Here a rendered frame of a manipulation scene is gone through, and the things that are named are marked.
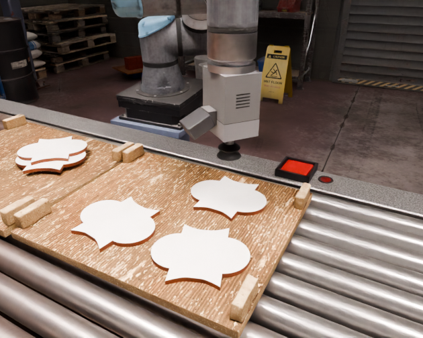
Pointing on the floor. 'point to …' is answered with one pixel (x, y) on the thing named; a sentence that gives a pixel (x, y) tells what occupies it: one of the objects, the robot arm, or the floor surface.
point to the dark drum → (10, 60)
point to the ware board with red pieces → (131, 67)
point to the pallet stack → (68, 34)
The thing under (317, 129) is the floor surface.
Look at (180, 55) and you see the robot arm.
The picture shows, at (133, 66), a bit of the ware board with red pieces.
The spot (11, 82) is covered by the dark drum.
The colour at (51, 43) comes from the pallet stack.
